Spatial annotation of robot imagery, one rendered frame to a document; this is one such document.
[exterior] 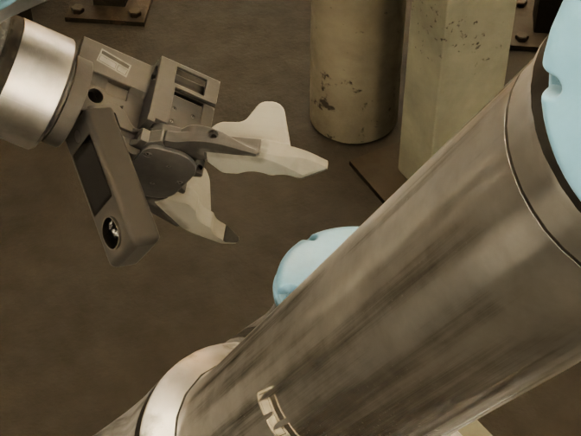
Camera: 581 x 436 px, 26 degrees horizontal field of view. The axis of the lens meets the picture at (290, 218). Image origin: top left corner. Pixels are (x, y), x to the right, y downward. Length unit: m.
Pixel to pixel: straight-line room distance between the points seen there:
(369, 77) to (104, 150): 0.72
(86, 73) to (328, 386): 0.41
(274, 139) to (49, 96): 0.17
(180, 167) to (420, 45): 0.58
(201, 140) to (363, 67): 0.68
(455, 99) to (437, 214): 1.00
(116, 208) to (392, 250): 0.41
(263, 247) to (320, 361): 0.94
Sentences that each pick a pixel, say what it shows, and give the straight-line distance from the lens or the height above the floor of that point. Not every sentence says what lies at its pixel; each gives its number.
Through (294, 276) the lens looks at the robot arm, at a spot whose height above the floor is 0.42.
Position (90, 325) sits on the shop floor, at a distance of 1.48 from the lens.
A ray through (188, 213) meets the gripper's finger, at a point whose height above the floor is 0.39.
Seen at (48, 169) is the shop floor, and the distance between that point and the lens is 1.68.
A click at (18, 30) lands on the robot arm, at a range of 0.94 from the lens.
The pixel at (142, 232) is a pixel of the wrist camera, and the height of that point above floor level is 0.47.
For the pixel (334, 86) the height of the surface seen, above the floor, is 0.09.
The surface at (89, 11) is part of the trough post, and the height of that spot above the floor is 0.01.
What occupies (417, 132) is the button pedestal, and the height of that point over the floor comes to 0.10.
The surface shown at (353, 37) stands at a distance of 1.57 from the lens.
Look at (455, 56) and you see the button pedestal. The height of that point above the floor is 0.23.
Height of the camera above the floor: 1.12
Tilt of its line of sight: 45 degrees down
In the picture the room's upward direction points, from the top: straight up
